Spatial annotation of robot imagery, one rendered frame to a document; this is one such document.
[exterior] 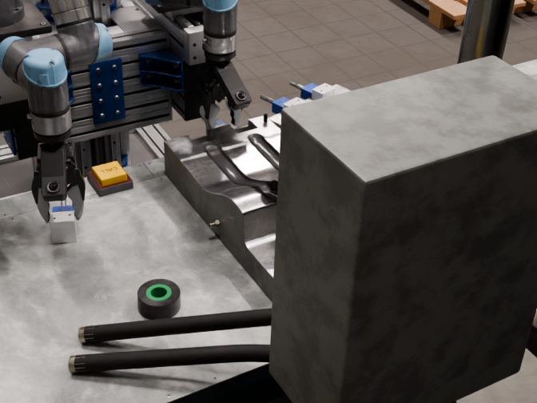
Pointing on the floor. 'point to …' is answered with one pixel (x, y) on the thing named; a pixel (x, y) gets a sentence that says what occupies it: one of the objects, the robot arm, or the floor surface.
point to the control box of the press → (407, 237)
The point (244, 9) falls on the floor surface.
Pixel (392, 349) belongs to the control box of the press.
